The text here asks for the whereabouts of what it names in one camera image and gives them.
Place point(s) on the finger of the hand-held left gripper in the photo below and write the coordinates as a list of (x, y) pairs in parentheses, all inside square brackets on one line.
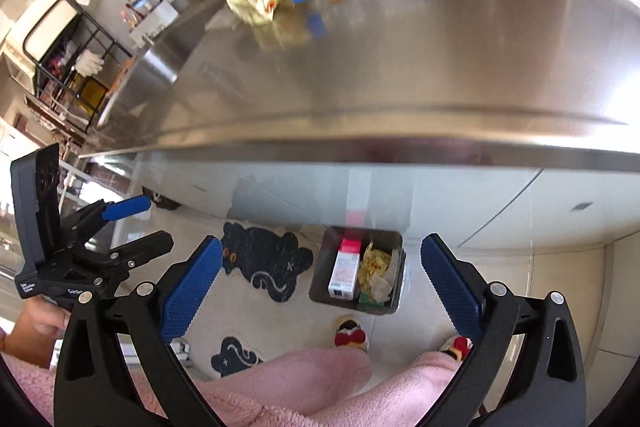
[(125, 208), (135, 249)]

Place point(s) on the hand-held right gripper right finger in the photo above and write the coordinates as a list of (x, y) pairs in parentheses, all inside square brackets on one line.
[(452, 287)]

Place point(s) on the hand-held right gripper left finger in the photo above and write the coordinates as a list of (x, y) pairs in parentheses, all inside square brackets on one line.
[(192, 292)]

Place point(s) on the green carton box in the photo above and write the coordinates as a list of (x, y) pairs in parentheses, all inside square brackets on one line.
[(372, 300)]

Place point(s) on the white red carton box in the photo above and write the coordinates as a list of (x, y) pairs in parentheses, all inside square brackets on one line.
[(345, 272)]

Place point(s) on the grey metal trash bin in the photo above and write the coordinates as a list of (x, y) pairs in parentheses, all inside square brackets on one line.
[(322, 257)]

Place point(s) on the person's left forearm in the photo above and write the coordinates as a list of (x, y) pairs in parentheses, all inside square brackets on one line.
[(25, 387)]

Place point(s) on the person's left hand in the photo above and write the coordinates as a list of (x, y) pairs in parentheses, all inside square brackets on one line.
[(40, 327)]

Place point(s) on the red bow slipper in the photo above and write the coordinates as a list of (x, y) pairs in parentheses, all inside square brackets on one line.
[(350, 334), (456, 348)]

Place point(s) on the small black floor mat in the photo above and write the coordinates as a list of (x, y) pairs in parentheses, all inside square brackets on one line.
[(232, 357)]

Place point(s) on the black cat shaped floor mat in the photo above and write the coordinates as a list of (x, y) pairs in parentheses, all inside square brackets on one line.
[(265, 257)]

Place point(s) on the stainless steel sink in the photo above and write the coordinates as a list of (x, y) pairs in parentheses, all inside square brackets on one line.
[(145, 72)]

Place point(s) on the white gloves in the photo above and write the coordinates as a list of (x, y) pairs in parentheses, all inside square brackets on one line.
[(90, 62)]

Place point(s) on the pink fleece pants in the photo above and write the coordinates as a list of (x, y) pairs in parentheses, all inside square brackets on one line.
[(310, 387)]

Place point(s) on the black metal shelf rack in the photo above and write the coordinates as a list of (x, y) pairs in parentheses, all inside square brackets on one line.
[(102, 27)]

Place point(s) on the white toothbrush holder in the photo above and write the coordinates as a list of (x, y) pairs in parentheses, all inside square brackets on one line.
[(155, 19)]

